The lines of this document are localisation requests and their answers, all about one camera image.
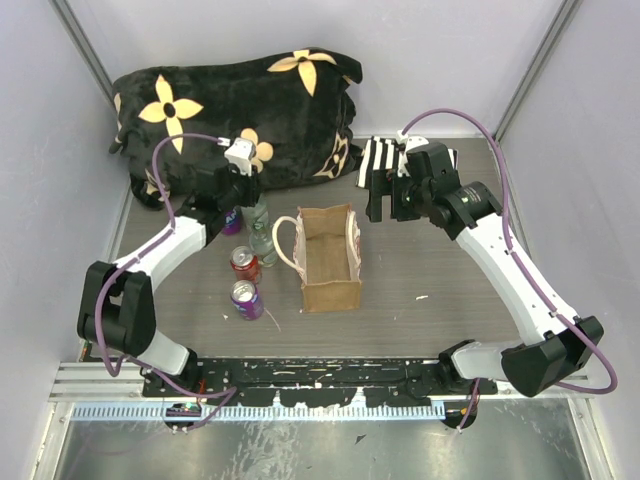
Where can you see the red soda can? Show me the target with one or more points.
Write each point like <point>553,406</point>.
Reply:
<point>245,264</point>

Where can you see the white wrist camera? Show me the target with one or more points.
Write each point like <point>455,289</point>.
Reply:
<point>407,142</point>
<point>238,153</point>

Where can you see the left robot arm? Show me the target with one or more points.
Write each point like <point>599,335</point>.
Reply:
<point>117,310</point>

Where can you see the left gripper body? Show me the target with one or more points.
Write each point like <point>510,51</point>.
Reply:
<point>244,191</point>

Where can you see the aluminium rail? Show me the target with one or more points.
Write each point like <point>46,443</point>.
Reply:
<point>91,381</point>

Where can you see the clear bottle front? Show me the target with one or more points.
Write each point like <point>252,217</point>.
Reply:
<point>262,244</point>

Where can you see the clear bottle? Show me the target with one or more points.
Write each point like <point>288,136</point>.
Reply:
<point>257,215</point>
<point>262,244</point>

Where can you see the purple soda can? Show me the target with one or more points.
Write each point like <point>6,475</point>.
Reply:
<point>232,222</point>
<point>245,297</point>

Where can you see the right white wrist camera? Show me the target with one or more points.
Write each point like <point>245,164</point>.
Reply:
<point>407,142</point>

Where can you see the cat print canvas bag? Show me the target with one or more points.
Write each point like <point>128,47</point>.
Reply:
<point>326,256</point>

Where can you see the purple soda can front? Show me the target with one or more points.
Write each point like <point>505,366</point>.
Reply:
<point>245,297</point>

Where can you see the black white striped cloth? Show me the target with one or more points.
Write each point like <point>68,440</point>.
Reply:
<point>381,153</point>

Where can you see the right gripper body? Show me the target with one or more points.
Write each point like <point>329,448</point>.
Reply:
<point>409,199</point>

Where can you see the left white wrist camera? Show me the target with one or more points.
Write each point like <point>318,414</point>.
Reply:
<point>238,153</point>

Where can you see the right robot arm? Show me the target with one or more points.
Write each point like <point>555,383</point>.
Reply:
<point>553,339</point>

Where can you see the purple soda can rear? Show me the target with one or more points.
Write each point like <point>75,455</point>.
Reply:
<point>232,222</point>

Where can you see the black floral plush blanket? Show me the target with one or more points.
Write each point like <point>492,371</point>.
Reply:
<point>293,107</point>

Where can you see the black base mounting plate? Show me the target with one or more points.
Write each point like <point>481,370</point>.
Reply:
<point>323,382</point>

